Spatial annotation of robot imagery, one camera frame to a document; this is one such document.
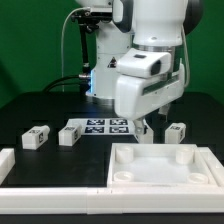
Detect white U-shaped fence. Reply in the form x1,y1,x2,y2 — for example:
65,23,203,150
0,146,224,214

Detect white sheet with markers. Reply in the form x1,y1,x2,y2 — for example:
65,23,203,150
67,118,135,135

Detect white square tabletop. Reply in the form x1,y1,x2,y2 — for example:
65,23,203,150
107,143,218,188

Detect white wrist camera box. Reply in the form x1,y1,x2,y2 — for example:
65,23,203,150
116,48,171,79

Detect white camera cable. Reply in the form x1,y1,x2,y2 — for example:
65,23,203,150
60,7,91,93

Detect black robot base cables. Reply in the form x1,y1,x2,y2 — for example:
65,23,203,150
41,73,92,93

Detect black camera on stand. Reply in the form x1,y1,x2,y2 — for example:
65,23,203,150
71,7,112,73

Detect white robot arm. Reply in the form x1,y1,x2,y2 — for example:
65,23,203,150
76,0,203,137

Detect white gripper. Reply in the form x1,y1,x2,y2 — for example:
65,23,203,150
115,64,185,135

